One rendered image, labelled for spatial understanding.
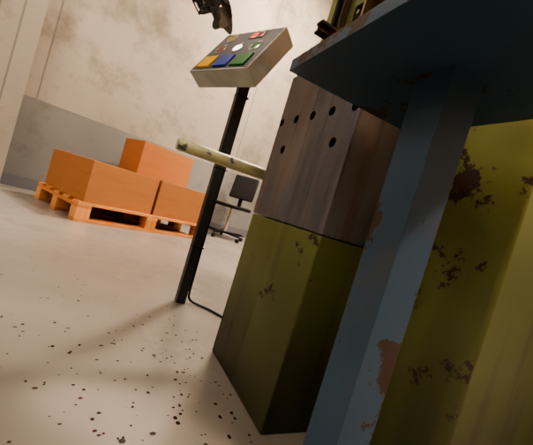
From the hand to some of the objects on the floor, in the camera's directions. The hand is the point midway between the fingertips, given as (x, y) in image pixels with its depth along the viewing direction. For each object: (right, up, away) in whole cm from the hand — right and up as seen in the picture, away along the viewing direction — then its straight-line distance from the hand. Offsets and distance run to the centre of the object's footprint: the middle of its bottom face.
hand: (229, 28), depth 117 cm
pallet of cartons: (-128, -67, +209) cm, 254 cm away
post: (-25, -103, +26) cm, 110 cm away
